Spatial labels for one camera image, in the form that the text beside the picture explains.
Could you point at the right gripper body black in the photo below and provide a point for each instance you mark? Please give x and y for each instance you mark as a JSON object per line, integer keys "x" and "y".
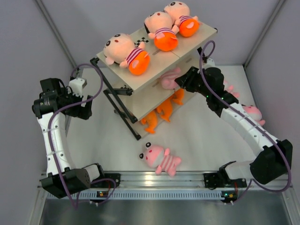
{"x": 198, "y": 81}

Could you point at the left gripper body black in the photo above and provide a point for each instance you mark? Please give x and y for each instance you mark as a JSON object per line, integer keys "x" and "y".
{"x": 69, "y": 99}

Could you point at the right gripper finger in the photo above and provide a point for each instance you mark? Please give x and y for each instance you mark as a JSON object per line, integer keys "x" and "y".
{"x": 187, "y": 86}
{"x": 185, "y": 79}

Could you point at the pink striped frog plush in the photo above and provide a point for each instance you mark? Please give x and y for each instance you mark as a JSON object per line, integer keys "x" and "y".
{"x": 254, "y": 113}
{"x": 167, "y": 79}
{"x": 230, "y": 88}
{"x": 160, "y": 159}

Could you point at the orange shark plush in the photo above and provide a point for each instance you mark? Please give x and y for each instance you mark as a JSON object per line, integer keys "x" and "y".
{"x": 178, "y": 96}
{"x": 151, "y": 120}

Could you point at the boy doll orange shorts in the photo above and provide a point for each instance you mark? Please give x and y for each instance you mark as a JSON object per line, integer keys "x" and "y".
{"x": 160, "y": 28}

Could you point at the black-haired boy doll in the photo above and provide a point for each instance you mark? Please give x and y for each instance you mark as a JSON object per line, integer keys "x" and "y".
{"x": 122, "y": 50}

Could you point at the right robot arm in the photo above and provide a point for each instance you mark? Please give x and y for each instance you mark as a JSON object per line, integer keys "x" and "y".
{"x": 273, "y": 157}

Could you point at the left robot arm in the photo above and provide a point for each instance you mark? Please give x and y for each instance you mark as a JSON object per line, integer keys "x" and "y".
{"x": 55, "y": 103}

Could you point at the beige three-tier shelf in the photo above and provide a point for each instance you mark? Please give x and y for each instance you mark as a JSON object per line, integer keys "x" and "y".
{"x": 133, "y": 97}

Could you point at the orange shark plush under shelf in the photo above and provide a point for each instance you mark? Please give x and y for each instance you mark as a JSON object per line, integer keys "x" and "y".
{"x": 151, "y": 120}

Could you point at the boy doll on shelf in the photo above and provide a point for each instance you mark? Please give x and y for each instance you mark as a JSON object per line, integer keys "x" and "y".
{"x": 180, "y": 13}

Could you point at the pink striped frog plush back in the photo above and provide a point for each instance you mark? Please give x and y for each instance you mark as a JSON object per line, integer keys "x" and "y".
{"x": 230, "y": 88}

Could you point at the pink striped frog plush front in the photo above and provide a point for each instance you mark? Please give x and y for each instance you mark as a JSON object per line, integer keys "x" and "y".
{"x": 160, "y": 159}

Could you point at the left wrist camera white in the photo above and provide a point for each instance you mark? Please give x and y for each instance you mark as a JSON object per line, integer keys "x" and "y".
{"x": 77, "y": 85}

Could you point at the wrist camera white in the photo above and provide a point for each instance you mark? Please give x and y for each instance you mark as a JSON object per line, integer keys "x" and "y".
{"x": 77, "y": 85}
{"x": 210, "y": 63}

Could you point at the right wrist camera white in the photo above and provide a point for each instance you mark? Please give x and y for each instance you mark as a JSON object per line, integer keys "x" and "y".
{"x": 210, "y": 63}

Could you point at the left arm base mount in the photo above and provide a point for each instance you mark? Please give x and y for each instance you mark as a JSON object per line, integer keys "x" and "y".
{"x": 104, "y": 181}

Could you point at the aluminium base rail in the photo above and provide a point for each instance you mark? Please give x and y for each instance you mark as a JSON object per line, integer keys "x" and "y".
{"x": 146, "y": 179}

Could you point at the slotted cable duct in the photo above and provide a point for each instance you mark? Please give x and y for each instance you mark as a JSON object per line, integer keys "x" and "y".
{"x": 121, "y": 194}

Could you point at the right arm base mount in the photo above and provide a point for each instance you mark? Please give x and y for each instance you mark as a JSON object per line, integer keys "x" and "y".
{"x": 217, "y": 180}

